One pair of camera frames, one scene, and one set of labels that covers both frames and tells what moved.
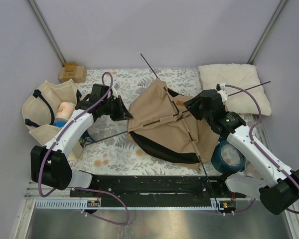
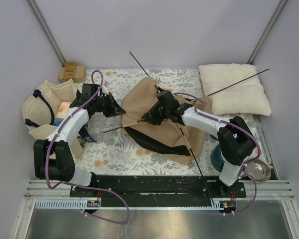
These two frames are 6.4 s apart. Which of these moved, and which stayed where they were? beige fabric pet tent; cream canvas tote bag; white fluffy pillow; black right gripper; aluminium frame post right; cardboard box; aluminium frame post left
Moved: black right gripper
Stayed: aluminium frame post left; cream canvas tote bag; cardboard box; aluminium frame post right; white fluffy pillow; beige fabric pet tent
